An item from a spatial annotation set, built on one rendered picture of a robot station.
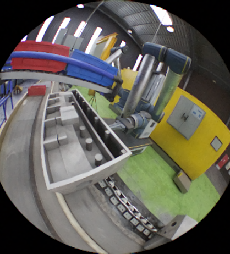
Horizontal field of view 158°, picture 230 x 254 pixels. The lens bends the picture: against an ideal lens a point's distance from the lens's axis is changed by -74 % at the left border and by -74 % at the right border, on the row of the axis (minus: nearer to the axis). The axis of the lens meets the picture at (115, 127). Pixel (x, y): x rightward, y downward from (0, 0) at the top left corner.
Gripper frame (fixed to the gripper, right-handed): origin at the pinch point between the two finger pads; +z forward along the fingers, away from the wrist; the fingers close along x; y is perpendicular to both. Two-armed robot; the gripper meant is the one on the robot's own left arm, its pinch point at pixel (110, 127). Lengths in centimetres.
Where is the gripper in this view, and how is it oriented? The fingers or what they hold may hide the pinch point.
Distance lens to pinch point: 48.5
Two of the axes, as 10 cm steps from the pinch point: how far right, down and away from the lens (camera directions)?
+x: 5.7, 6.1, -5.6
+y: 2.2, -7.6, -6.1
